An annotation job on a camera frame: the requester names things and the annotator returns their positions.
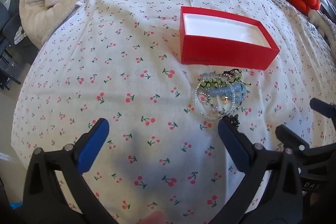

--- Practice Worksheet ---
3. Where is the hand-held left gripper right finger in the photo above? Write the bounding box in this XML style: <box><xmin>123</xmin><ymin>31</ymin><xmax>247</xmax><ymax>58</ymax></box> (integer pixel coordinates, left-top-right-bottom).
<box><xmin>210</xmin><ymin>116</ymin><xmax>302</xmax><ymax>224</ymax></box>

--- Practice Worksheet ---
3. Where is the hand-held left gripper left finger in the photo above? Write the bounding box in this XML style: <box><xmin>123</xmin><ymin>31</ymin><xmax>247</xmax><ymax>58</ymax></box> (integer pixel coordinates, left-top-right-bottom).
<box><xmin>23</xmin><ymin>118</ymin><xmax>118</xmax><ymax>224</ymax></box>

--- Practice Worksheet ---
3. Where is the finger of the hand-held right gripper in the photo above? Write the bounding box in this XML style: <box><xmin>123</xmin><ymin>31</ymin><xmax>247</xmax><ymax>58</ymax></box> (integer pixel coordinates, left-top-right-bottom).
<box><xmin>310</xmin><ymin>98</ymin><xmax>336</xmax><ymax>120</ymax></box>
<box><xmin>275</xmin><ymin>124</ymin><xmax>311</xmax><ymax>153</ymax></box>

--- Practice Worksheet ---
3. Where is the blue bead bracelet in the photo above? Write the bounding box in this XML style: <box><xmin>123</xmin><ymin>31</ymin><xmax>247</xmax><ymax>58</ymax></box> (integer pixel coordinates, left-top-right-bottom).
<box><xmin>202</xmin><ymin>72</ymin><xmax>248</xmax><ymax>112</ymax></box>

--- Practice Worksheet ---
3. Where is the green bead bracelet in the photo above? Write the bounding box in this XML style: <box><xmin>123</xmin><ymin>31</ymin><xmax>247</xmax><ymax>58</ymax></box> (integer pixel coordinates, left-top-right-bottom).
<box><xmin>200</xmin><ymin>70</ymin><xmax>252</xmax><ymax>89</ymax></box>

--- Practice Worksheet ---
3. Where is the red jewelry box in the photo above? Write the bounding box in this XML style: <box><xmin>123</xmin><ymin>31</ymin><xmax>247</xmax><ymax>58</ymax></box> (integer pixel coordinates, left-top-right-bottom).
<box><xmin>180</xmin><ymin>6</ymin><xmax>280</xmax><ymax>70</ymax></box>

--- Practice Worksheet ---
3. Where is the cherry print bed sheet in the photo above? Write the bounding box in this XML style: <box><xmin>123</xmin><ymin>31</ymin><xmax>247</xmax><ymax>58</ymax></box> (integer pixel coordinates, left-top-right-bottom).
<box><xmin>12</xmin><ymin>0</ymin><xmax>336</xmax><ymax>224</ymax></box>

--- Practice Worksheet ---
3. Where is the cream plush toy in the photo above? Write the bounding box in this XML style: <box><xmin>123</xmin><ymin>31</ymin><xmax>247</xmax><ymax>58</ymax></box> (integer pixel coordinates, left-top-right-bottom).
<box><xmin>308</xmin><ymin>9</ymin><xmax>336</xmax><ymax>46</ymax></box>

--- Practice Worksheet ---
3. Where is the dark chair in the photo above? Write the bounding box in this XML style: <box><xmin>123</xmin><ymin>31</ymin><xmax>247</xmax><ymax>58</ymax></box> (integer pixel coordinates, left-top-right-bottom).
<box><xmin>0</xmin><ymin>0</ymin><xmax>25</xmax><ymax>89</ymax></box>

